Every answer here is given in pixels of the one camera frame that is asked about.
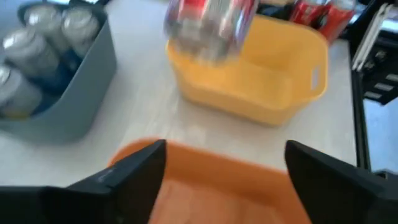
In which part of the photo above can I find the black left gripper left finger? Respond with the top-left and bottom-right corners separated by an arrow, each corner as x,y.
43,139 -> 167,224

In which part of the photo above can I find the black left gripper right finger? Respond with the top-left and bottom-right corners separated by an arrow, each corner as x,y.
284,139 -> 398,224

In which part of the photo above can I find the silver blue soda can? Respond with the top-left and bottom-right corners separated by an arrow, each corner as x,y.
61,6 -> 101,58
23,4 -> 71,52
2,28 -> 60,78
0,64 -> 43,119

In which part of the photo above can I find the red soda can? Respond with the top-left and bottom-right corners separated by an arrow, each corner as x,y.
289,0 -> 327,27
318,0 -> 357,43
163,0 -> 259,65

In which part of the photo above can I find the blue-grey plastic bin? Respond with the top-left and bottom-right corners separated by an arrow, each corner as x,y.
0,1 -> 118,144

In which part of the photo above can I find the orange plastic bin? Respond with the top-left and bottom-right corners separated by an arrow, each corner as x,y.
107,138 -> 312,224

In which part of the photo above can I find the yellow plastic bin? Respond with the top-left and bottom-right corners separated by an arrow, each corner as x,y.
166,14 -> 330,127

